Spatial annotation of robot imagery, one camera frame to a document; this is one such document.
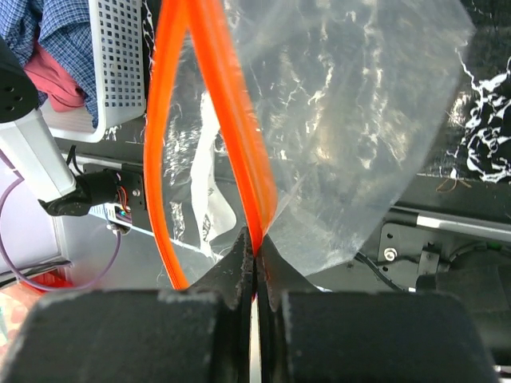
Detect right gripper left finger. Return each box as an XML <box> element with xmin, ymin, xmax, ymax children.
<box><xmin>1</xmin><ymin>229</ymin><xmax>254</xmax><ymax>382</ymax></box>

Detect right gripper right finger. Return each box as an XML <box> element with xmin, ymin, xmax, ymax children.
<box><xmin>255</xmin><ymin>238</ymin><xmax>498</xmax><ymax>382</ymax></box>

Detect clear zip top bag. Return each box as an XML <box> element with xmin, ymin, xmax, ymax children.
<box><xmin>144</xmin><ymin>1</ymin><xmax>473</xmax><ymax>289</ymax></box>

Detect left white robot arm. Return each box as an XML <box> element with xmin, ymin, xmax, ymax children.
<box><xmin>1</xmin><ymin>41</ymin><xmax>120</xmax><ymax>216</ymax></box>

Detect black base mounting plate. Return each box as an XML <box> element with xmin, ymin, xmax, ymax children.
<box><xmin>56</xmin><ymin>139</ymin><xmax>510</xmax><ymax>290</ymax></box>

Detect dark red cloth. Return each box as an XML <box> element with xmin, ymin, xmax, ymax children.
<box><xmin>24</xmin><ymin>43</ymin><xmax>85</xmax><ymax>113</ymax></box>

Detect white laundry basket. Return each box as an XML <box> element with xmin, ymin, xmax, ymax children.
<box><xmin>41</xmin><ymin>1</ymin><xmax>146</xmax><ymax>143</ymax></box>

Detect blue checkered cloth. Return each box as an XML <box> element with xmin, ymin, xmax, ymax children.
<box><xmin>1</xmin><ymin>1</ymin><xmax>98</xmax><ymax>128</ymax></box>

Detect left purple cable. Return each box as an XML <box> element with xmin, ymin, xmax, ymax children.
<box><xmin>0</xmin><ymin>153</ymin><xmax>123</xmax><ymax>291</ymax></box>

